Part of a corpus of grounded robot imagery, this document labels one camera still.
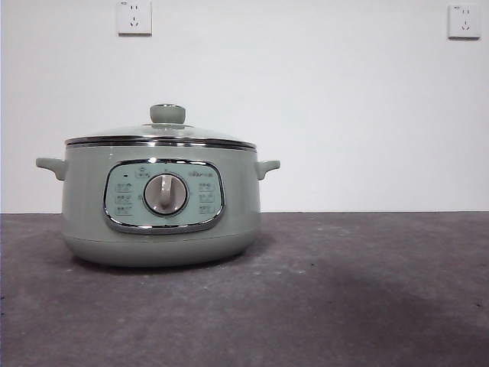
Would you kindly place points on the glass lid with green knob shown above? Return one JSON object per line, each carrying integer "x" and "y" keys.
{"x": 114, "y": 134}

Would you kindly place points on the pale green electric cooking pot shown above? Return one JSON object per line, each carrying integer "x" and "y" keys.
{"x": 88, "y": 214}

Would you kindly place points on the white wall socket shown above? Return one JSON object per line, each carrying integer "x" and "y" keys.
{"x": 464, "y": 21}
{"x": 134, "y": 17}

